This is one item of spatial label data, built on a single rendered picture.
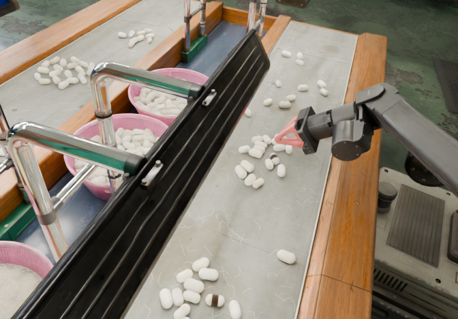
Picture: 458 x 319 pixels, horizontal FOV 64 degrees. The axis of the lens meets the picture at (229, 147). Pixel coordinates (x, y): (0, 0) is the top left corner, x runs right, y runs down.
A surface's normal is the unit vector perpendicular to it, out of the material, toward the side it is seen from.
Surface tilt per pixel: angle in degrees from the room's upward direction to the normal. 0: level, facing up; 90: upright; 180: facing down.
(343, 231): 0
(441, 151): 46
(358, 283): 0
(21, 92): 0
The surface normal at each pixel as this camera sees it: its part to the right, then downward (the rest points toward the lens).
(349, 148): -0.26, 0.71
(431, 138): -0.58, -0.67
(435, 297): -0.48, 0.54
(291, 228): 0.08, -0.75
